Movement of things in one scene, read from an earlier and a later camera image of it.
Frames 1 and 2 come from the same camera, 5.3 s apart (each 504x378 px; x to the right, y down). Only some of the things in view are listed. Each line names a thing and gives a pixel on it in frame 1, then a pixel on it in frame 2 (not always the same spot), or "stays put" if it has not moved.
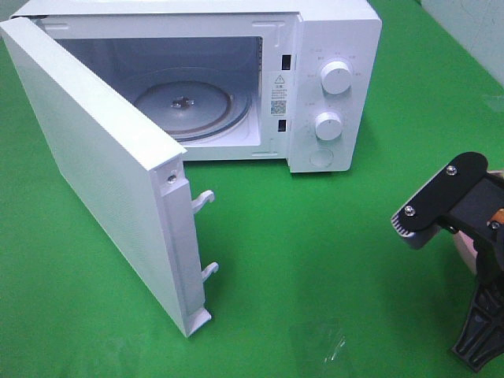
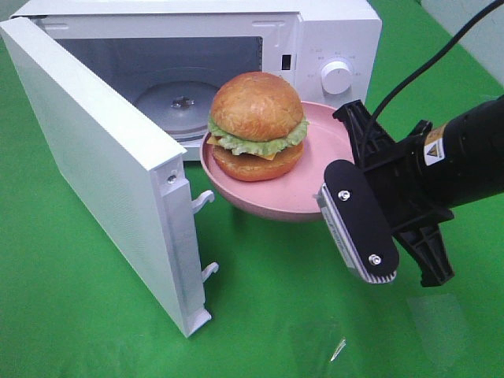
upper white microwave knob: x=336 y=77 stays put
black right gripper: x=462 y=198 -> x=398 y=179
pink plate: x=466 y=249 -> x=292 y=196
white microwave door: x=123 y=170 stays put
